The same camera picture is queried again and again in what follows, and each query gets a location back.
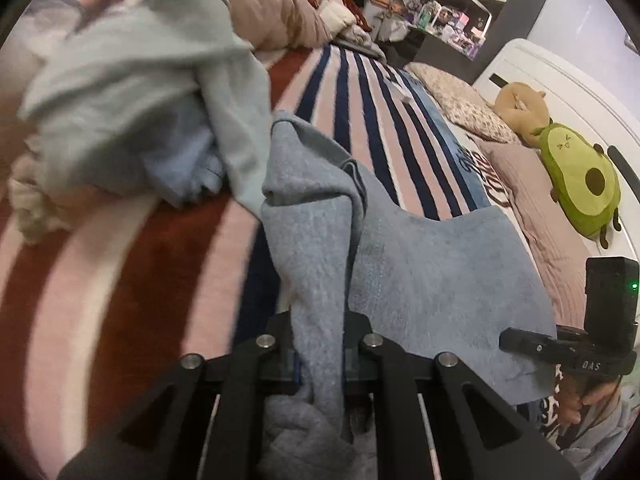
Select pink striped pillow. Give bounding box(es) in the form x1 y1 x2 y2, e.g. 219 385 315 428
478 141 590 328

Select light blue garment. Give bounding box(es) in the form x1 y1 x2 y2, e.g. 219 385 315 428
140 93 226 207

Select person right hand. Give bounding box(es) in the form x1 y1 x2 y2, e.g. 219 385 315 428
554 367 622 428

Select dark grey bookshelf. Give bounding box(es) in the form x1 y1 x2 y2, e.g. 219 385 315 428
382 0 546 84

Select beige fluffy garment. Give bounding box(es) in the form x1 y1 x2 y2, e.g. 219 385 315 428
8 153 72 245

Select floral pillow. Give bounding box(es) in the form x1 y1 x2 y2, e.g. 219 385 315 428
405 62 518 144

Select grey-blue fleece pants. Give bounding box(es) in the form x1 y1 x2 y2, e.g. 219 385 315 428
260 112 555 479

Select white bed headboard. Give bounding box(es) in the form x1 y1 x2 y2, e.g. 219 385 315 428
473 39 639 259

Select white puffy jacket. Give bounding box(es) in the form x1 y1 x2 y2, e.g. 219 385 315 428
318 1 356 37

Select striped pink navy blanket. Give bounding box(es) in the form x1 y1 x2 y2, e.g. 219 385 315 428
1 46 510 479

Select green avocado plush toy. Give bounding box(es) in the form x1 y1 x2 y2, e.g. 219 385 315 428
539 122 622 250

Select tan plush toy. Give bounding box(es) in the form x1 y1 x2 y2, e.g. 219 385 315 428
492 82 551 148

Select pale green garment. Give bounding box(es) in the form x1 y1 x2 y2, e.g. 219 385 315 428
21 0 271 214

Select small white remote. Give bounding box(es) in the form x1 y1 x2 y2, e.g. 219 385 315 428
390 82 413 103

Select pink beige duvet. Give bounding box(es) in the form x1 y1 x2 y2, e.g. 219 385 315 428
0 0 336 111

